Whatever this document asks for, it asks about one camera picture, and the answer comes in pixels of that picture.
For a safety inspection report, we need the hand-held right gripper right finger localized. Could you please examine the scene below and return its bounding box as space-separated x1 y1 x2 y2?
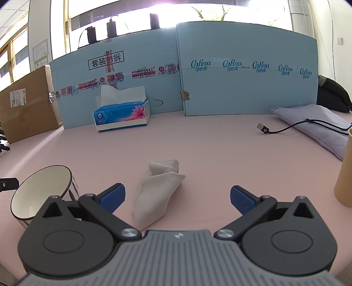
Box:
214 185 320 243

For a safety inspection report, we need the blue cardboard panel with red tape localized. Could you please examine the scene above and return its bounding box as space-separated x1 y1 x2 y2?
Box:
49 27 185 130

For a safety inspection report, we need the black usb cable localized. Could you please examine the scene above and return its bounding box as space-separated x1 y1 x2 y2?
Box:
257 118 352 136

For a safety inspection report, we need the wall notice paper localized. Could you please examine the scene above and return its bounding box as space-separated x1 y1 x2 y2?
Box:
32 39 49 66

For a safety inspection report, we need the black bag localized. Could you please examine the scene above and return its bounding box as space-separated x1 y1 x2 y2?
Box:
317 74 352 113

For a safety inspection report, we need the white tissue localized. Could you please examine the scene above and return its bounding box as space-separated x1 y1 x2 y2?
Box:
133 159 186 230

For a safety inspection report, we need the large brown cardboard box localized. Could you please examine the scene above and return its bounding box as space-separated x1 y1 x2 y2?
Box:
0 65 62 144

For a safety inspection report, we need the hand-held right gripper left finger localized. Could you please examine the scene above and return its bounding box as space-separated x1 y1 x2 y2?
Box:
33 184 142 240

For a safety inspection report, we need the white bowl with black rim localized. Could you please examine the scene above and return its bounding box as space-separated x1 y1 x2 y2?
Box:
10 165 80 229

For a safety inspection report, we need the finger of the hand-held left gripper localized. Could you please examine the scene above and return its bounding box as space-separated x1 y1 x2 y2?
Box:
0 178 20 192

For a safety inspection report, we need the white standing air conditioner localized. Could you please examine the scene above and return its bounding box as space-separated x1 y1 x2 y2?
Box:
288 0 315 38

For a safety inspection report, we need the beige cup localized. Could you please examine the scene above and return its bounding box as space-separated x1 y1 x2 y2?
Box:
334 128 352 206

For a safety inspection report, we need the blue floral tissue box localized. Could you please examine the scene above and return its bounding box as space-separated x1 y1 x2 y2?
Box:
93 85 150 133

